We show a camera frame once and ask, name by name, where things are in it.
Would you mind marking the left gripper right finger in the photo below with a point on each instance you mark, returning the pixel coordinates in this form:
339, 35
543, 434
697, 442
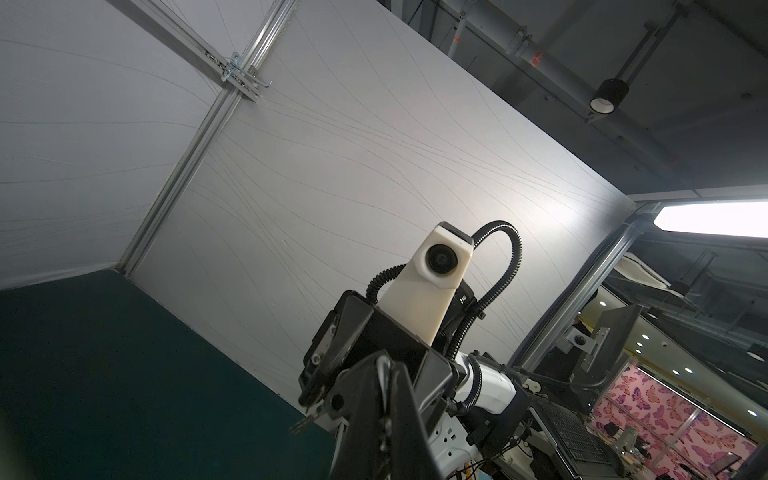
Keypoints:
409, 452

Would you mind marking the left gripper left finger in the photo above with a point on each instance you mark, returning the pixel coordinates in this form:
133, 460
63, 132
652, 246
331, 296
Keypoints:
360, 396

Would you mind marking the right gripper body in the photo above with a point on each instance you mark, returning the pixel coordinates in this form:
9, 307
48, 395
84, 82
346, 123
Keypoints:
356, 329

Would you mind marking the silver key bunch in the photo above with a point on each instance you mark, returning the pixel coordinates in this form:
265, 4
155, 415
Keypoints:
303, 423

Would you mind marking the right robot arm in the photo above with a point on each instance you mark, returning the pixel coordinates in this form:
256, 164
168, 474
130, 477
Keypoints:
463, 443

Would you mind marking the black keyboard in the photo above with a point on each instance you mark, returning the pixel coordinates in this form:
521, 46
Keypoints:
578, 453

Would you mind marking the computer monitor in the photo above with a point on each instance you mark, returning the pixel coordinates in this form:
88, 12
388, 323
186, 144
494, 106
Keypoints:
600, 351

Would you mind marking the green table mat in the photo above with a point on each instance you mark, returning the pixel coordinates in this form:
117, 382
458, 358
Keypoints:
98, 381

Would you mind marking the metal hook clamp right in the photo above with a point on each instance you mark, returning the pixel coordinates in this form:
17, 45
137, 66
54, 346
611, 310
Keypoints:
234, 71

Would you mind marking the black ceiling spot lamp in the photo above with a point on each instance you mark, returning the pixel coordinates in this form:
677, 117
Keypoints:
609, 96

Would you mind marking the bright ceiling light panel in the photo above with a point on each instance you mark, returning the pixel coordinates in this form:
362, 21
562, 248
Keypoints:
727, 218

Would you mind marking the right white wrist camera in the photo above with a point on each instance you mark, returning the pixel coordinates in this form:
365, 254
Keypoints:
419, 297

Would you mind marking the aluminium top rail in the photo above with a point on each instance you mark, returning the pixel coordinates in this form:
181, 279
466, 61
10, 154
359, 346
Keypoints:
160, 21

